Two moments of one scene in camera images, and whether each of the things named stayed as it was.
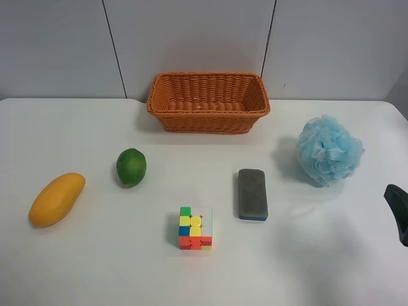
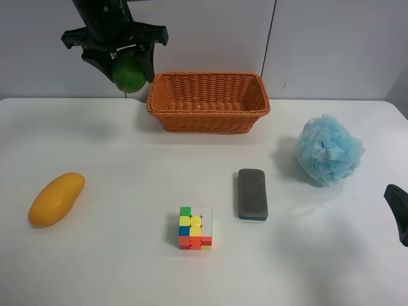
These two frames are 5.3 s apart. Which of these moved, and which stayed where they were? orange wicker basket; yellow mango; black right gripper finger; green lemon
Moved: green lemon
Stayed: yellow mango; black right gripper finger; orange wicker basket
